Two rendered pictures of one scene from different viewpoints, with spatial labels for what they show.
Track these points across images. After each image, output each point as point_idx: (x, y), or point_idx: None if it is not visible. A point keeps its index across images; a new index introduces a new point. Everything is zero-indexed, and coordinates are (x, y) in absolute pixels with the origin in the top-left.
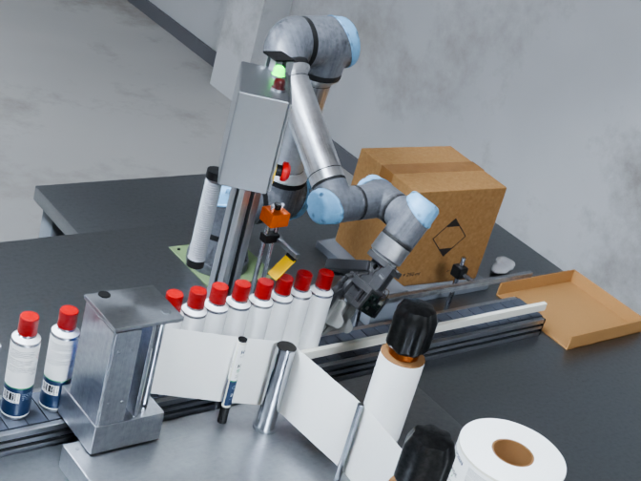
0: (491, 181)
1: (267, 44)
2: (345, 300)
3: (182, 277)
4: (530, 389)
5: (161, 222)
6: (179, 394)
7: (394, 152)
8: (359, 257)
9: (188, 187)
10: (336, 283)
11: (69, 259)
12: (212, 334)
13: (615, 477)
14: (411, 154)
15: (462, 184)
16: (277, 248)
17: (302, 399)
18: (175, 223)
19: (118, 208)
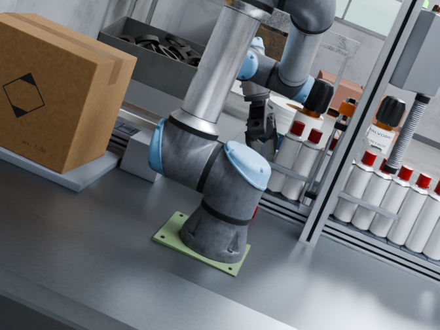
0: (36, 16)
1: (334, 1)
2: (156, 176)
3: (260, 262)
4: (123, 121)
5: (201, 289)
6: None
7: (69, 48)
8: (84, 160)
9: (89, 284)
10: (126, 184)
11: (353, 329)
12: (414, 169)
13: (163, 112)
14: (54, 40)
15: (74, 32)
16: (121, 214)
17: None
18: (188, 280)
19: (229, 325)
